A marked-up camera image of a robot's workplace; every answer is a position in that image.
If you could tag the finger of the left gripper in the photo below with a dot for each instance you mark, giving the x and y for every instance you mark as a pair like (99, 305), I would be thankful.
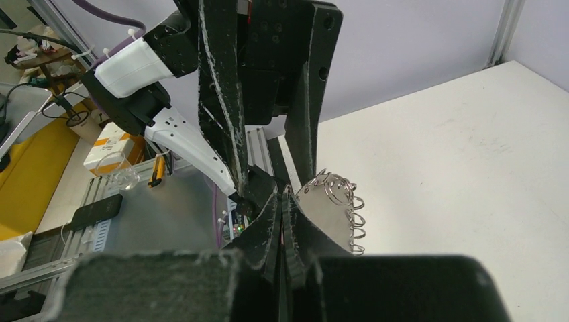
(221, 108)
(301, 125)

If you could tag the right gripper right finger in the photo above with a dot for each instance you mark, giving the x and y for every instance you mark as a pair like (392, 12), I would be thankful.
(326, 283)

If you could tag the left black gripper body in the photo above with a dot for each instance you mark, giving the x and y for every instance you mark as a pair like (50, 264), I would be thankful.
(275, 50)

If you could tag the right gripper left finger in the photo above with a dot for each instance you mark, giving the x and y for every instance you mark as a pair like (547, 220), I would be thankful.
(236, 283)

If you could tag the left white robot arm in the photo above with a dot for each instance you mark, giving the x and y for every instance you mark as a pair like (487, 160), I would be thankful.
(195, 82)

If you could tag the orange black pen tool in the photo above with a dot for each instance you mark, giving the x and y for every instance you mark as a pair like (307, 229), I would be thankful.
(157, 173)

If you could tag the orange white box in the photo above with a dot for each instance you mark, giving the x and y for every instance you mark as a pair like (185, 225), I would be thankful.
(111, 148)

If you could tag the clear glass beaker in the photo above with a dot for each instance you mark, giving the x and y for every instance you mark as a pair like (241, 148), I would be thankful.
(117, 170)

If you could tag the black smartphone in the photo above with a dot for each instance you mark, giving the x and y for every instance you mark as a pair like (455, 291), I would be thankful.
(96, 212)

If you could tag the left aluminium frame post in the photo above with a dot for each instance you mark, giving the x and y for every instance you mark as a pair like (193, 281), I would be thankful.
(507, 25)

